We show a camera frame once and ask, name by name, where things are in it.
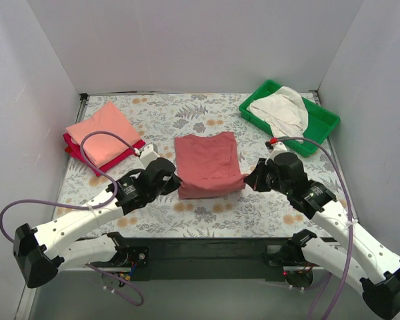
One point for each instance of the folded salmon pink t shirt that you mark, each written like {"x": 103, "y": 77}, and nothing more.
{"x": 101, "y": 149}

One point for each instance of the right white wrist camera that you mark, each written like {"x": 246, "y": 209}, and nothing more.
{"x": 275, "y": 147}

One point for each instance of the aluminium frame rail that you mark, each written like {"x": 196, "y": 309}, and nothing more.
{"x": 337, "y": 287}

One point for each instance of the dusty red t shirt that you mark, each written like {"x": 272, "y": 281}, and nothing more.
{"x": 208, "y": 166}

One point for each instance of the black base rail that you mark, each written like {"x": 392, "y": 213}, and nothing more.
{"x": 147, "y": 259}

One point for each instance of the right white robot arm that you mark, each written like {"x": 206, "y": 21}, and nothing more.
{"x": 350, "y": 240}

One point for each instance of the green plastic tray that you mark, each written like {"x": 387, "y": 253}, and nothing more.
{"x": 321, "y": 122}

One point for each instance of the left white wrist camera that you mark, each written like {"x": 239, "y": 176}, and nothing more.
{"x": 147, "y": 154}

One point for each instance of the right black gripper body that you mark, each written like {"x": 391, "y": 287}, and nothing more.
{"x": 258, "y": 176}

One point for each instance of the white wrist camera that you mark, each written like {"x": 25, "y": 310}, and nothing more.
{"x": 147, "y": 154}
{"x": 275, "y": 147}

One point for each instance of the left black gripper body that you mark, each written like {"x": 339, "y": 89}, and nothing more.
{"x": 170, "y": 182}

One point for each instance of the floral patterned table mat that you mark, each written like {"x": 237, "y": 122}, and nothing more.
{"x": 159, "y": 119}

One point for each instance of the white crumpled t shirt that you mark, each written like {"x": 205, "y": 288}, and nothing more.
{"x": 284, "y": 111}

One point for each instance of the folded magenta t shirt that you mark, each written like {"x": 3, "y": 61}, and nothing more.
{"x": 86, "y": 161}

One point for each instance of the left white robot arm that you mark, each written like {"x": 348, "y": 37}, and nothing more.
{"x": 43, "y": 251}

